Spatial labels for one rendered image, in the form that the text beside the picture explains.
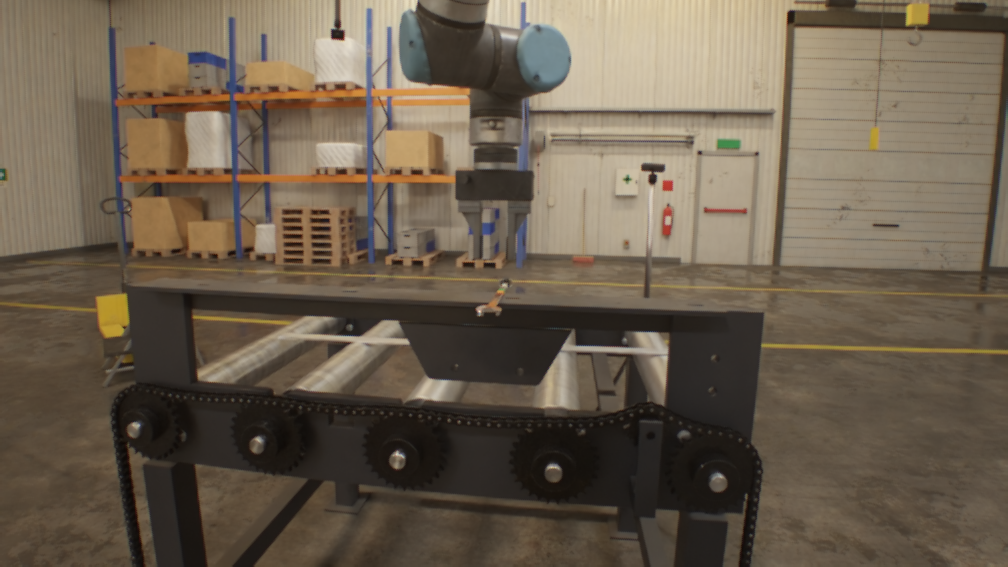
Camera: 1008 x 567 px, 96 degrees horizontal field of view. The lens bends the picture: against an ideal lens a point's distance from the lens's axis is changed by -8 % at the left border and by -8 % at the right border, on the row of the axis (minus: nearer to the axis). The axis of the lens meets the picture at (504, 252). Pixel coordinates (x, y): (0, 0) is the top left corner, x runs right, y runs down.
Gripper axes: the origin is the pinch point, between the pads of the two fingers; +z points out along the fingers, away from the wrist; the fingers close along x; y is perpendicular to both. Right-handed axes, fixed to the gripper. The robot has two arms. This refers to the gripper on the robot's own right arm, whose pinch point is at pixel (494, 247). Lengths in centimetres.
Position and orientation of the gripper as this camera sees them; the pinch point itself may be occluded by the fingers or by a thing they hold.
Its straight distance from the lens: 86.4
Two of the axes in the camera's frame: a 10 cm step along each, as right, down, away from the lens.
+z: -0.1, 9.9, 1.2
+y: -1.2, 1.2, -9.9
